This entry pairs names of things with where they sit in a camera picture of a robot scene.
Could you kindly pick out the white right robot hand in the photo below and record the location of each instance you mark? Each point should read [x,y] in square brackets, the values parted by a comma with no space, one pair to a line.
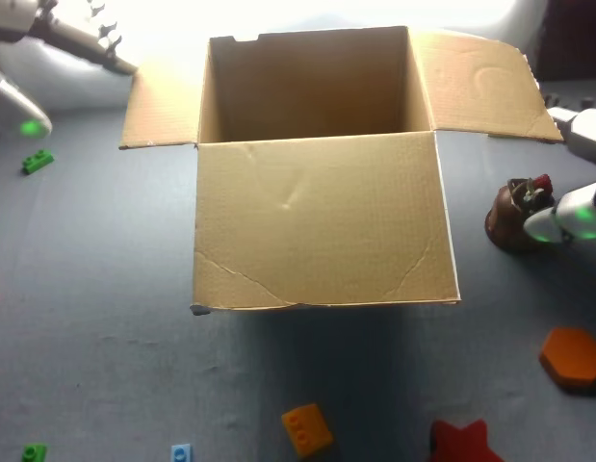
[588,135]

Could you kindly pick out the brown chocolate cake toy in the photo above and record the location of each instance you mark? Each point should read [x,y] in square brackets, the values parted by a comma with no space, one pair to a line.
[507,226]

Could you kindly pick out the brown cardboard box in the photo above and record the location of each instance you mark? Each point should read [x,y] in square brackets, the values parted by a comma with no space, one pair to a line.
[321,221]

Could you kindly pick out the orange hexagon block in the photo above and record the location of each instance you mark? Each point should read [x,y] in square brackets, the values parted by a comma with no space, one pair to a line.
[572,358]

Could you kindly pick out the red star block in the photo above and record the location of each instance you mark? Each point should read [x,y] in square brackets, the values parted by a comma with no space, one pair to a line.
[463,443]

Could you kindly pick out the yellow toy brick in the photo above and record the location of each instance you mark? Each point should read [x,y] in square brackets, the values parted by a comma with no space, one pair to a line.
[307,428]

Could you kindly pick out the grey table cloth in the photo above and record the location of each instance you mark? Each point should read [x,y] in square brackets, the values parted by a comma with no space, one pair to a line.
[110,313]

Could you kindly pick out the blue toy brick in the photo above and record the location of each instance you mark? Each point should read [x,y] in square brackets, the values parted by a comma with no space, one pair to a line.
[182,453]

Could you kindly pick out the green toy brick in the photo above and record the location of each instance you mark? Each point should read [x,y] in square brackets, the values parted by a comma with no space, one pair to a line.
[37,162]
[34,453]

